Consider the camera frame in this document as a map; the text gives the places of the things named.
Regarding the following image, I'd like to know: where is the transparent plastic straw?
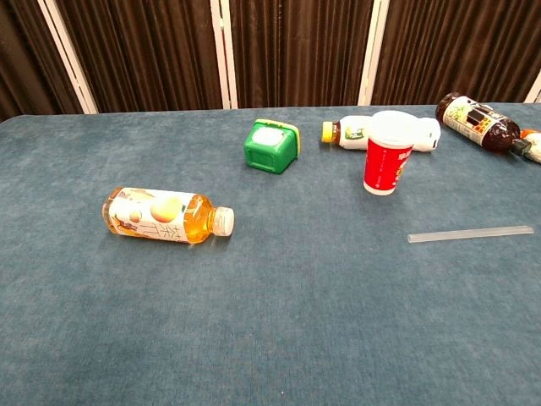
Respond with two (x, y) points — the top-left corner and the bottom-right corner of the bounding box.
(407, 225), (535, 244)

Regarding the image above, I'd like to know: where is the red paper cup white lid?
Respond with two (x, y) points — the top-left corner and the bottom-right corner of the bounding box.
(362, 110), (418, 198)

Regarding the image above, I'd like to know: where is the green square container yellow lid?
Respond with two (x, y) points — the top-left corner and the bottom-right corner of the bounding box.
(243, 118), (302, 175)

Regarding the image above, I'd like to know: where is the blue felt tablecloth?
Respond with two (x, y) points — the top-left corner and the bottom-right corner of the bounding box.
(0, 103), (541, 406)

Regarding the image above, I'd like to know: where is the orange tea bottle white cap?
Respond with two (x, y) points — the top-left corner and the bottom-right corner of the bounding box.
(101, 186), (236, 246)

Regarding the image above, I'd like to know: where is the white label bottle yellow cap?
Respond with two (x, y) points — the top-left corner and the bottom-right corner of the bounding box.
(320, 114), (442, 154)

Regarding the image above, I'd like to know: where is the dark brown curtain panel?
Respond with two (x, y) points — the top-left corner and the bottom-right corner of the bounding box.
(371, 0), (541, 107)
(0, 0), (84, 123)
(54, 0), (224, 114)
(229, 0), (375, 109)

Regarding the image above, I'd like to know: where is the dark tea bottle black cap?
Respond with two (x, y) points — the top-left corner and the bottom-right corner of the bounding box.
(434, 91), (533, 158)

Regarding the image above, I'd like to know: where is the white orange snack packet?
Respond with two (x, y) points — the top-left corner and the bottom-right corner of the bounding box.
(518, 129), (541, 166)

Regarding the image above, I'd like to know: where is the white partition post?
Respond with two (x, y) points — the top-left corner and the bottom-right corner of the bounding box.
(357, 0), (391, 107)
(210, 0), (239, 110)
(36, 0), (99, 115)
(523, 69), (541, 105)

